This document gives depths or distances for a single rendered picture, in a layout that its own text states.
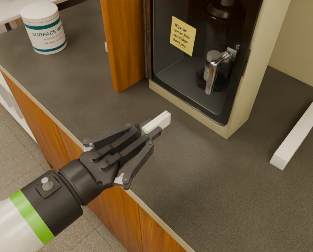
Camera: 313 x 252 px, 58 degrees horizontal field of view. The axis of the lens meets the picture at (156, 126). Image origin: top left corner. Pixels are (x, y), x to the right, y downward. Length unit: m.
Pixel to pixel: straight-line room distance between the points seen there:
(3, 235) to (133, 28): 0.63
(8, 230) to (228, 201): 0.48
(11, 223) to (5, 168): 1.67
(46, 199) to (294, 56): 0.92
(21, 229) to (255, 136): 0.64
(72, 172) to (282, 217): 0.49
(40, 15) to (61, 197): 0.79
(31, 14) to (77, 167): 0.77
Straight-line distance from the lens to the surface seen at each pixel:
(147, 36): 0.82
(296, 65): 1.12
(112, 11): 0.80
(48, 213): 0.45
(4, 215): 0.46
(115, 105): 0.90
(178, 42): 0.74
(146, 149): 0.51
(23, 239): 0.45
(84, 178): 0.47
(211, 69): 0.63
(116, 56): 0.86
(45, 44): 1.16
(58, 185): 0.45
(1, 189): 2.03
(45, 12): 1.14
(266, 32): 0.65
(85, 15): 1.42
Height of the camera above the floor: 1.56
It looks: 48 degrees down
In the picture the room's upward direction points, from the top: straight up
